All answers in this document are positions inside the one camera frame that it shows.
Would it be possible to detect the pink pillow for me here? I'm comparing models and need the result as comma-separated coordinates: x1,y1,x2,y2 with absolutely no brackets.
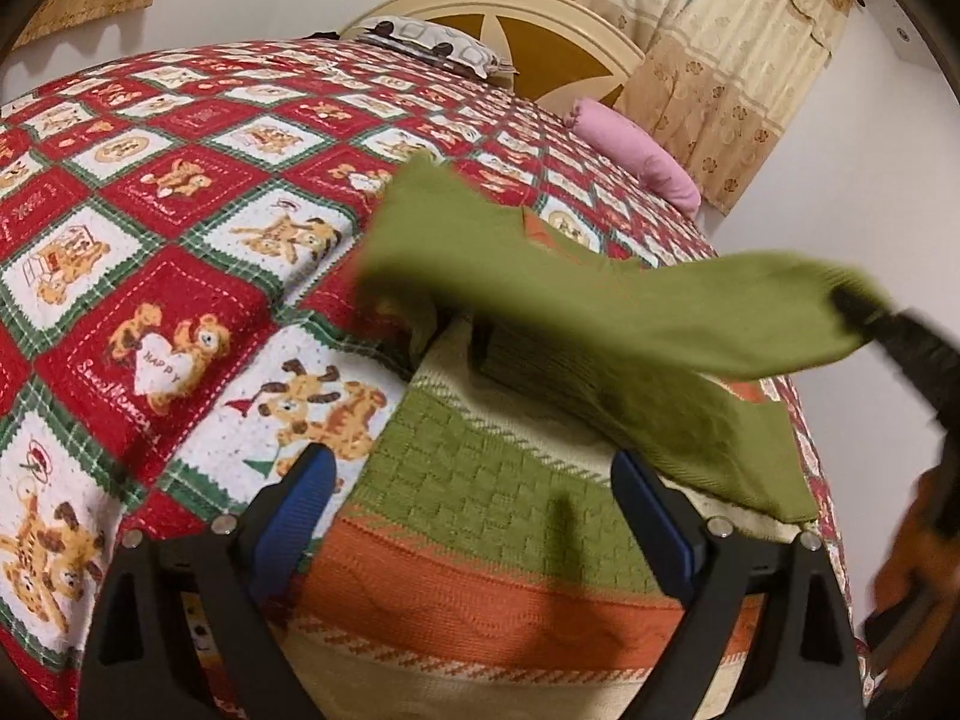
564,97,702,215

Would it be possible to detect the cream gold round headboard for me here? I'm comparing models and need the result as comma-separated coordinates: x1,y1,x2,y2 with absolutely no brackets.
341,0,646,117

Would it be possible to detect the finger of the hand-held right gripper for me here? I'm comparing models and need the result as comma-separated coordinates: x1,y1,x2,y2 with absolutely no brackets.
831,281,960,428

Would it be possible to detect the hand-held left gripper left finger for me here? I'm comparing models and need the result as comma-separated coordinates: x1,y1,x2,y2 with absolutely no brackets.
79,442,340,720

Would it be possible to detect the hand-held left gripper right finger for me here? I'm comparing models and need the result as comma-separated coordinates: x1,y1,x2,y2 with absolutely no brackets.
609,450,875,720

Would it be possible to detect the white grey patterned pillow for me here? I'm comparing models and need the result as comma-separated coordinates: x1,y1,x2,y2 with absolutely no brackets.
352,15,518,80

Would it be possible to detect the red white printed quilt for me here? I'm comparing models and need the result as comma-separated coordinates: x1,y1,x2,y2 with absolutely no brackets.
0,37,878,720

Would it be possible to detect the green orange cream knit sweater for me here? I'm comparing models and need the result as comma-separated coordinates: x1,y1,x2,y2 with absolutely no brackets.
270,154,905,720

